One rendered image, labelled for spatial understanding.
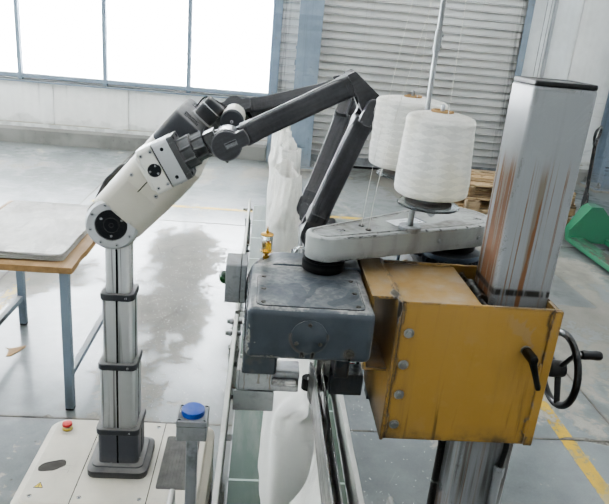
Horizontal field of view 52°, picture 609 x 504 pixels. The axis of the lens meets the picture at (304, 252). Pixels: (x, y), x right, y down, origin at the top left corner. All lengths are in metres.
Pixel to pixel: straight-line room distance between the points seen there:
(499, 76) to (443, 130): 8.14
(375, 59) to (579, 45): 2.81
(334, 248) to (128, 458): 1.39
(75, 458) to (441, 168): 1.83
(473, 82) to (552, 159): 7.92
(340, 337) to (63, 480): 1.52
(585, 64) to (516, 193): 8.58
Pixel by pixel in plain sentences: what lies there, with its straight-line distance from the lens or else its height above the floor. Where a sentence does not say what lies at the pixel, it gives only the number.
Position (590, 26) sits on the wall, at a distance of 9.80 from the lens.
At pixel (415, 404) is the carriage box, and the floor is 1.11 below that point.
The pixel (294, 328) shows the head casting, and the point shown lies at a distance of 1.14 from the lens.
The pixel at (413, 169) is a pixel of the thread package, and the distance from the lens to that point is 1.18.
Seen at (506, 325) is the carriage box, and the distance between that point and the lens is 1.30.
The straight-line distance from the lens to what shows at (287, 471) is 1.82.
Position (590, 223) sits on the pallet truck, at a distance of 6.85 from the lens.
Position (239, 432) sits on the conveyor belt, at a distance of 2.43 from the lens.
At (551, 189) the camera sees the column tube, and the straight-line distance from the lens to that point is 1.29.
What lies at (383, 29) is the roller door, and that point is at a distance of 8.87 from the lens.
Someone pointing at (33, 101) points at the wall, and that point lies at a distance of 9.41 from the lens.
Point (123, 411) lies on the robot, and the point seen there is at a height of 0.51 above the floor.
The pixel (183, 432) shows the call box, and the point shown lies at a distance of 1.71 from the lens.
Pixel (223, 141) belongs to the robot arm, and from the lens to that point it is 1.62.
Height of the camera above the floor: 1.81
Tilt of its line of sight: 20 degrees down
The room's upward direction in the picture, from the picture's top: 5 degrees clockwise
